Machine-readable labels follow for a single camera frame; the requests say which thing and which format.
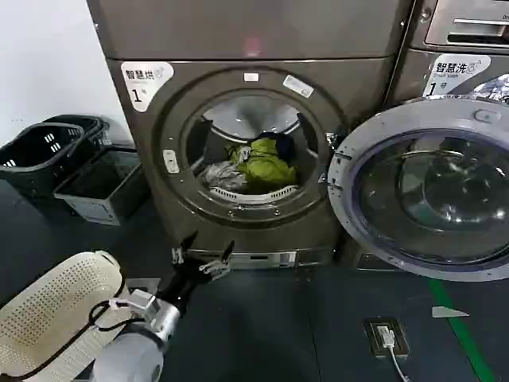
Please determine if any grey washer with drawer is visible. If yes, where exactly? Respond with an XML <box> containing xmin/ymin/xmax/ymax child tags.
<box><xmin>341</xmin><ymin>0</ymin><xmax>509</xmax><ymax>272</ymax></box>

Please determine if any black plastic laundry basket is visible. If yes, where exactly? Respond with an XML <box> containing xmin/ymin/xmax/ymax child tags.
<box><xmin>0</xmin><ymin>122</ymin><xmax>87</xmax><ymax>201</ymax></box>
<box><xmin>41</xmin><ymin>114</ymin><xmax>111</xmax><ymax>161</ymax></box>

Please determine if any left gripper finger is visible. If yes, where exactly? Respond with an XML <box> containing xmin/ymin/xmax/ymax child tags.
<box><xmin>171</xmin><ymin>231</ymin><xmax>199</xmax><ymax>266</ymax></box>
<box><xmin>199</xmin><ymin>240</ymin><xmax>236</xmax><ymax>280</ymax></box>

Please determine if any grey triangular floor scrap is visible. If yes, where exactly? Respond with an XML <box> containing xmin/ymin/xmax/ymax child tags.
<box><xmin>431</xmin><ymin>305</ymin><xmax>471</xmax><ymax>319</ymax></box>

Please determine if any white grey cloth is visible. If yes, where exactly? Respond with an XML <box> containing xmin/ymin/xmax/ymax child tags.
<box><xmin>201</xmin><ymin>160</ymin><xmax>250</xmax><ymax>189</ymax></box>

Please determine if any grey dryer with open drum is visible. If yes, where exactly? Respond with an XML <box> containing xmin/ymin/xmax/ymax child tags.
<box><xmin>85</xmin><ymin>0</ymin><xmax>403</xmax><ymax>272</ymax></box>

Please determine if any green floor tape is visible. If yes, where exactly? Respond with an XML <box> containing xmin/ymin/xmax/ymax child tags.
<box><xmin>428</xmin><ymin>277</ymin><xmax>497</xmax><ymax>382</ymax></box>

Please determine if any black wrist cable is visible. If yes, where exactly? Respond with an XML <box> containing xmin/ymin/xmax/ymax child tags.
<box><xmin>87</xmin><ymin>298</ymin><xmax>138</xmax><ymax>333</ymax></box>

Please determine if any green garment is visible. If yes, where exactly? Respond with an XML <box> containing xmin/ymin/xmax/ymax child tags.
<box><xmin>225</xmin><ymin>137</ymin><xmax>299</xmax><ymax>186</ymax></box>

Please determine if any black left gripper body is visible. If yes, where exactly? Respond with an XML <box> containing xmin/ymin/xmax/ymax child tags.
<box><xmin>157</xmin><ymin>257</ymin><xmax>212</xmax><ymax>320</ymax></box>

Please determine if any white power cable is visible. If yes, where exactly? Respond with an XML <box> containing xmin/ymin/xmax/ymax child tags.
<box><xmin>376</xmin><ymin>325</ymin><xmax>419</xmax><ymax>382</ymax></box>

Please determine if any dark blue garment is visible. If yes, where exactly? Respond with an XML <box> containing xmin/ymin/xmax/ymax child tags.
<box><xmin>260</xmin><ymin>133</ymin><xmax>297</xmax><ymax>164</ymax></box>

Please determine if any grey rectangular plastic basket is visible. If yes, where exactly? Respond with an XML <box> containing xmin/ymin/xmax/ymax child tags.
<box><xmin>53</xmin><ymin>147</ymin><xmax>145</xmax><ymax>227</ymax></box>

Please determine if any black floor socket box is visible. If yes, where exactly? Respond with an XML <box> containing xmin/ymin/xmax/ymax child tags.
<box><xmin>363</xmin><ymin>317</ymin><xmax>411</xmax><ymax>357</ymax></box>

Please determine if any white dryer number sticker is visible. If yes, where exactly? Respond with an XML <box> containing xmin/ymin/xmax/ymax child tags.
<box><xmin>119</xmin><ymin>60</ymin><xmax>176</xmax><ymax>114</ymax></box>

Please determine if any white washer number sticker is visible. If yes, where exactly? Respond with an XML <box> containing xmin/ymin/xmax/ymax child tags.
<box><xmin>422</xmin><ymin>55</ymin><xmax>492</xmax><ymax>99</ymax></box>

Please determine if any cream perforated laundry basket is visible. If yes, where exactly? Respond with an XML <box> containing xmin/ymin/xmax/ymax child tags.
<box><xmin>0</xmin><ymin>250</ymin><xmax>129</xmax><ymax>380</ymax></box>

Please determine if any round glass dryer door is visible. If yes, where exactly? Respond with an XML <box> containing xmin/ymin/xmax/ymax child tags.
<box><xmin>326</xmin><ymin>106</ymin><xmax>509</xmax><ymax>283</ymax></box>

